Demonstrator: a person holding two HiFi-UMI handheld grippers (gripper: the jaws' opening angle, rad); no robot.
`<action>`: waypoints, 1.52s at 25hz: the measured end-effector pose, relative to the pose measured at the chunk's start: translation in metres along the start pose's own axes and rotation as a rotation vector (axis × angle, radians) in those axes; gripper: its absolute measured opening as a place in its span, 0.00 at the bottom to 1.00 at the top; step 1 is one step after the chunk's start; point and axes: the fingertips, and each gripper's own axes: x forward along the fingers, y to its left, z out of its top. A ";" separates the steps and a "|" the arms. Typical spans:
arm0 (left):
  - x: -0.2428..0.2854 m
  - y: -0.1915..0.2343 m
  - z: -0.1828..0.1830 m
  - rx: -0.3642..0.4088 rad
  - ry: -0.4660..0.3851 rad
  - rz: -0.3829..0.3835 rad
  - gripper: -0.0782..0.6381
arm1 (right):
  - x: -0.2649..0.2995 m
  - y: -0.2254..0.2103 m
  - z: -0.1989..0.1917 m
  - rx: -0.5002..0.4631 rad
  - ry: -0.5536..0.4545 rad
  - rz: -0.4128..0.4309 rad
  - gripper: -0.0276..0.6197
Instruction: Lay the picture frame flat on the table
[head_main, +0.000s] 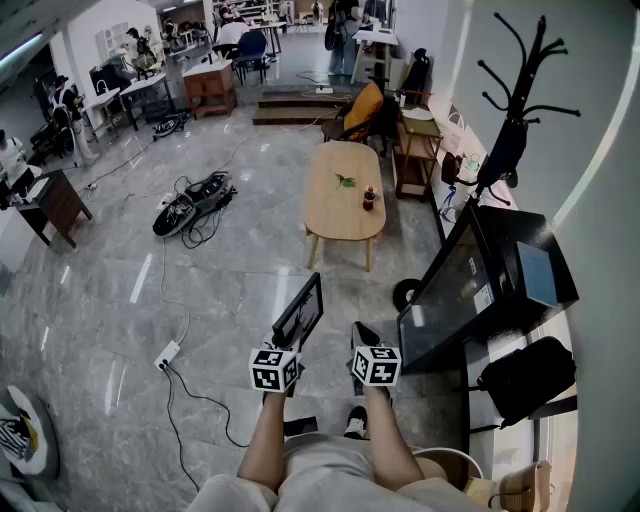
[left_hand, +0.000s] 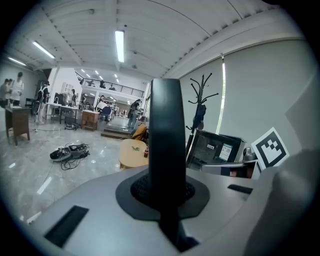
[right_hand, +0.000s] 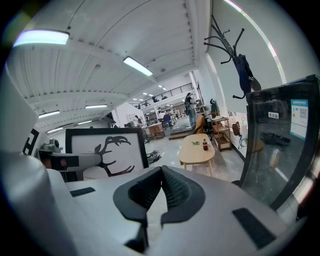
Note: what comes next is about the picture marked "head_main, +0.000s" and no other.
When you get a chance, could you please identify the ceiling light strip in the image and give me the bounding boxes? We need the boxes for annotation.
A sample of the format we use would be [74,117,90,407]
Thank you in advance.
[0,32,45,65]

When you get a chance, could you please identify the person's right shoe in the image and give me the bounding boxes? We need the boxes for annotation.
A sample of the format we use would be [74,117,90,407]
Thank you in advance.
[343,405,370,441]

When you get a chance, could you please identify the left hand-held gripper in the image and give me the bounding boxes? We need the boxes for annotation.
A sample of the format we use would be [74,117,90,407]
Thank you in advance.
[248,319,310,399]

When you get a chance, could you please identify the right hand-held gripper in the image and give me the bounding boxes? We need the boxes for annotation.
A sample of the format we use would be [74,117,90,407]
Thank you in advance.
[348,321,403,401]

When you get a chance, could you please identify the black padded bag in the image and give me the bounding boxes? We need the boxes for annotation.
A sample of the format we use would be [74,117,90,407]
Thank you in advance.
[402,48,431,94]

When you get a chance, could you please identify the blue lanyard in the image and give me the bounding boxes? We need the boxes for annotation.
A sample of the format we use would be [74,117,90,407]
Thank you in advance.
[438,185,459,222]

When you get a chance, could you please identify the person's beige shirt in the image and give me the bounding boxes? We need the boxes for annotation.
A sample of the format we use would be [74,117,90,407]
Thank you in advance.
[187,432,491,512]

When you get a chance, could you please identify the blue chair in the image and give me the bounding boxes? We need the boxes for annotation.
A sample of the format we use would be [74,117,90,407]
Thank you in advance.
[234,29,271,86]

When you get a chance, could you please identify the zebra striped cushion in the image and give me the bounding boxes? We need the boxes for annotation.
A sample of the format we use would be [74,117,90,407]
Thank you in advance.
[0,417,39,464]

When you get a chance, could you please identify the wooden side shelf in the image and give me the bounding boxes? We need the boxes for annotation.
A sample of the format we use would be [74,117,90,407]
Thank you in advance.
[393,107,444,201]

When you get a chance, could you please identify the person's right forearm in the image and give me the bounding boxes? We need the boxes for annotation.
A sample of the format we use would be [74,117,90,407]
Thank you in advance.
[363,384,426,494]

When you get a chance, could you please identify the wooden coffee table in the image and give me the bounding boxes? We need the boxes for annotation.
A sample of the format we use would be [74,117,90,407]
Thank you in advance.
[301,140,387,274]

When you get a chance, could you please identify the brown wooden cabinet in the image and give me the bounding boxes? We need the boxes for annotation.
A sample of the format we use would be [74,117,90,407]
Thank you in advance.
[182,59,239,120]

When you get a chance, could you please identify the person's left forearm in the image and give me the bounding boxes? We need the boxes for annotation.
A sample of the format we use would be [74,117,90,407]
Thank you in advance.
[237,389,287,494]

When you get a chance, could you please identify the black glass-door cabinet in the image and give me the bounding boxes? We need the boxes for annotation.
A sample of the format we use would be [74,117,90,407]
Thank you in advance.
[397,199,580,376]

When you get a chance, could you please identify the black device with cables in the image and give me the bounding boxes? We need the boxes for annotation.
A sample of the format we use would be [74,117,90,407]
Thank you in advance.
[152,170,239,250]

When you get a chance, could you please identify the black picture frame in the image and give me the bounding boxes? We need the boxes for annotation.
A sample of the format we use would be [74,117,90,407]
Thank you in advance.
[271,272,325,351]

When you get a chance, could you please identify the white table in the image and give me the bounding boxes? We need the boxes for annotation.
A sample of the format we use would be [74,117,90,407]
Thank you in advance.
[119,73,176,132]

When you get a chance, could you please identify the black fabric bag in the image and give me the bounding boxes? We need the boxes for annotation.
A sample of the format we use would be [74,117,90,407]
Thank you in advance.
[477,335,578,429]

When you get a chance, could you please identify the black power cable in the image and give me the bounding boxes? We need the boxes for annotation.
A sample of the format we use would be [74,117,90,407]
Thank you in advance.
[159,367,250,494]

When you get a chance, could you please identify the orange cushion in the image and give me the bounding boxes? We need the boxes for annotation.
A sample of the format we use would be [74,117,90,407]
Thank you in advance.
[343,82,385,132]

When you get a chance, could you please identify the black coat rack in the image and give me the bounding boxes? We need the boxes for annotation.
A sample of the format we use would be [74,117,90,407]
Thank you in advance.
[393,13,582,312]

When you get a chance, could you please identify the white power cable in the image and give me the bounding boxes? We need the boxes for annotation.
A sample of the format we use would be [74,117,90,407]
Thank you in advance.
[157,234,191,346]

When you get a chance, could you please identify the dark hanging bag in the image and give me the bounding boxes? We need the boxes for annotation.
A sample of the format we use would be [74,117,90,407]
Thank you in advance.
[477,118,530,189]

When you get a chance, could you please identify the black printed bag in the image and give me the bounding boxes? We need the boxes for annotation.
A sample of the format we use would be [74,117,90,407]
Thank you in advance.
[152,112,191,141]

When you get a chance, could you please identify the wooden steps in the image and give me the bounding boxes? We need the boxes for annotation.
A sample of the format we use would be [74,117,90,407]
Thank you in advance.
[252,87,369,126]

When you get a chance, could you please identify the white box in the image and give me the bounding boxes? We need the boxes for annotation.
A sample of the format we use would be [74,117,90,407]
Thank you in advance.
[0,204,36,274]

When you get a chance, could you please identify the dark wooden nightstand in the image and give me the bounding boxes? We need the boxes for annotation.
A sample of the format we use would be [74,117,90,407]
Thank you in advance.
[14,168,94,250]

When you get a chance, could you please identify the white low cabinet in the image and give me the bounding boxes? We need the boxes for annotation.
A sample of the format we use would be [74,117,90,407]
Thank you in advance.
[429,94,516,241]

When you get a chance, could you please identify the grey round seat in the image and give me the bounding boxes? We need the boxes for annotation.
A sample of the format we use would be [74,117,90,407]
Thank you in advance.
[0,384,61,481]

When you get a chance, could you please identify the person's black trousers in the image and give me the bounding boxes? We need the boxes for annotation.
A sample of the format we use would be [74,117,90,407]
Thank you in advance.
[283,415,319,439]

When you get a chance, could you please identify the beige woven bag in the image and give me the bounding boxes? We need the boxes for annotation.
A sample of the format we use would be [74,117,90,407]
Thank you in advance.
[492,459,556,512]

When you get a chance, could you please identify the blue book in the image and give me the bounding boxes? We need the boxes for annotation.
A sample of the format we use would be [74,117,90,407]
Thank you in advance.
[515,240,559,309]

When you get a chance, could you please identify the dark handbag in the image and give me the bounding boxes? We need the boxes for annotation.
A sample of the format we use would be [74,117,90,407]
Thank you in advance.
[442,152,464,184]

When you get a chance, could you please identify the dark round chair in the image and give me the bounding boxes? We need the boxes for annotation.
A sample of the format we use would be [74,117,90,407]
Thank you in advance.
[320,99,386,146]

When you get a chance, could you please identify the white desk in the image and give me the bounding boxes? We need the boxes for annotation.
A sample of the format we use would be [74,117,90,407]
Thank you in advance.
[351,29,400,85]

